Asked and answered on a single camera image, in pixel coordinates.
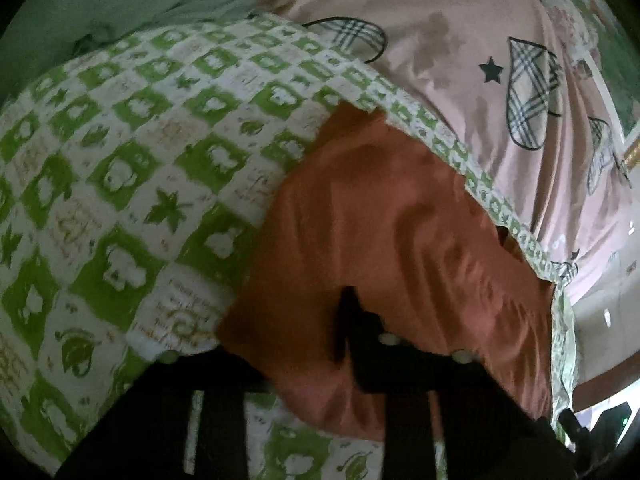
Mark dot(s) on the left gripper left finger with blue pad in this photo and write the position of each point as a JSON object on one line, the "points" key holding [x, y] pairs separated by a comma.
{"points": [[180, 419]]}

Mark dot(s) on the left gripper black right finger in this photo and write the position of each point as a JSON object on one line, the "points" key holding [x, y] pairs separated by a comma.
{"points": [[429, 399]]}

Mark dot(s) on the rust orange knit sweater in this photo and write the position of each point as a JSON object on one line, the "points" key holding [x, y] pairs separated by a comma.
{"points": [[372, 208]]}

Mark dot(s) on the green white checkered bed sheet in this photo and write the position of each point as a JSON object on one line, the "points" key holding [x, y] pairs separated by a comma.
{"points": [[133, 182]]}

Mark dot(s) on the pink quilt with plaid hearts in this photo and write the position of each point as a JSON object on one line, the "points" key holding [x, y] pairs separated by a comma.
{"points": [[497, 74]]}

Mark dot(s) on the grey green pillow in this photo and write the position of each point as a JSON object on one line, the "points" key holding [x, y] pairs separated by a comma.
{"points": [[46, 33]]}

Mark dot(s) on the brown wooden door frame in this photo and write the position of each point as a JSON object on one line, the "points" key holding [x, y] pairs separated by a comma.
{"points": [[604, 386]]}

